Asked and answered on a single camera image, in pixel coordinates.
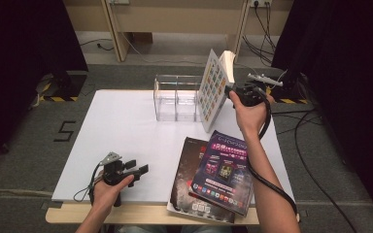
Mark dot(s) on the clear acrylic book organizer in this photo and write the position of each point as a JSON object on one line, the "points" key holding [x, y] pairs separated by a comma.
{"points": [[165, 110]]}

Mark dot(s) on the black curtain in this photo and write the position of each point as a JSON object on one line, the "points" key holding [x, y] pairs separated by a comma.
{"points": [[13, 64], [353, 81]]}

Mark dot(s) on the white board sheet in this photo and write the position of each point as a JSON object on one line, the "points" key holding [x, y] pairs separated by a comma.
{"points": [[126, 136]]}

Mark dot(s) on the person's right hand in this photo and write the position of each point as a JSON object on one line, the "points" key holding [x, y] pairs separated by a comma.
{"points": [[251, 118]]}

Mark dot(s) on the dark brown magazine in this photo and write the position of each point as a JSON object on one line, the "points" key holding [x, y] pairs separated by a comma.
{"points": [[184, 181]]}

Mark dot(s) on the purple magazine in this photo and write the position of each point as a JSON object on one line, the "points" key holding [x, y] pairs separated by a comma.
{"points": [[220, 174]]}

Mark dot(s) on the person's left hand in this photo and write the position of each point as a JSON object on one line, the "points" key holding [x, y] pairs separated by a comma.
{"points": [[107, 195]]}

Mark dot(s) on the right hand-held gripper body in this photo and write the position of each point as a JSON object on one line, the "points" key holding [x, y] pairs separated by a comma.
{"points": [[249, 95]]}

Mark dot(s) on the white book with picture grid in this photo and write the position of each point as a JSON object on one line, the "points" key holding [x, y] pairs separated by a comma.
{"points": [[212, 90]]}

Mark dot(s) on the beige wooden desk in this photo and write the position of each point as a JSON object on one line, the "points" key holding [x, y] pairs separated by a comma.
{"points": [[175, 16]]}

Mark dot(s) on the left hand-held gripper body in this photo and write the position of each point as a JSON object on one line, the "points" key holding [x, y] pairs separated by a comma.
{"points": [[113, 173]]}

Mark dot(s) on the white wall socket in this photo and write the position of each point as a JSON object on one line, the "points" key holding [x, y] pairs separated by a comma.
{"points": [[261, 2]]}

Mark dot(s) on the black stand base hazard tape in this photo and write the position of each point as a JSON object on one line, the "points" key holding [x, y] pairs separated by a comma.
{"points": [[291, 92], [68, 85]]}

